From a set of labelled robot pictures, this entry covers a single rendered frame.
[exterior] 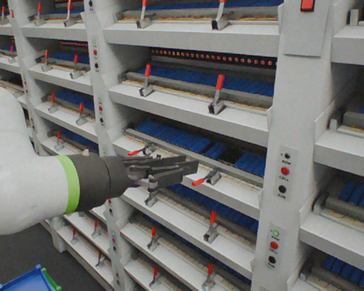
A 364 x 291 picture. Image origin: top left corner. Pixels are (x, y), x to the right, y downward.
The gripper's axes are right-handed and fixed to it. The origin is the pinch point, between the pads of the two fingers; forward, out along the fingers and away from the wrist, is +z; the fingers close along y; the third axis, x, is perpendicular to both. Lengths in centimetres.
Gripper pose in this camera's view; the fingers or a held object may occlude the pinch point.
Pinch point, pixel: (179, 165)
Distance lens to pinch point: 67.5
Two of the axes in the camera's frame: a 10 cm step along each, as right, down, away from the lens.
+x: 1.4, -9.6, -2.3
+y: 7.1, 2.7, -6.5
